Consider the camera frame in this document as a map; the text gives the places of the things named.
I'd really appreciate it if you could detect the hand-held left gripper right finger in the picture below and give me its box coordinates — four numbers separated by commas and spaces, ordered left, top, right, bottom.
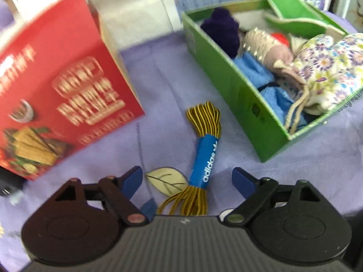
223, 167, 326, 228

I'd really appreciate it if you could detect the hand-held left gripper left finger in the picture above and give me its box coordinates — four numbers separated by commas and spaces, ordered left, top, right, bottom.
54, 166, 149, 227

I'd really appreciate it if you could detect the yellow black shoelace bundle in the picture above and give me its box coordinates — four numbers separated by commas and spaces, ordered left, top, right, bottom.
156, 100, 222, 217

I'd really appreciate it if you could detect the green cardboard box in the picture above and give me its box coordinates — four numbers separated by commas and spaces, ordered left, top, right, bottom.
181, 0, 363, 163

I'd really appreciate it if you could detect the blue towel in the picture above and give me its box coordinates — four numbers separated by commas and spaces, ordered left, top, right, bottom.
234, 52, 308, 128

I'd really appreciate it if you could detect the beige drawstring pouch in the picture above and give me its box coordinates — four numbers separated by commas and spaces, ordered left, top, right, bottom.
238, 27, 298, 80

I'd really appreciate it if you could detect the floral drawstring bag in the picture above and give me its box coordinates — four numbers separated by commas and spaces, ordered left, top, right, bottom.
284, 32, 363, 135

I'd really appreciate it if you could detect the red knitted ball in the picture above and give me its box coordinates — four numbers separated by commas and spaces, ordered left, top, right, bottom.
269, 32, 290, 47

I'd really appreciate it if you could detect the dark purple knitted hat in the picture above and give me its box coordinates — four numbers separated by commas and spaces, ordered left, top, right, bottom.
200, 7, 241, 60

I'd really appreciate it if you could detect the green slipper with grey rim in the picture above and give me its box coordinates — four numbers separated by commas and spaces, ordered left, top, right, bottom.
262, 0, 326, 27
264, 15, 351, 39

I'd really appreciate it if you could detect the red snack box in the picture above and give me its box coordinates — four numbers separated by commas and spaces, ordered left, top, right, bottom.
0, 0, 146, 182

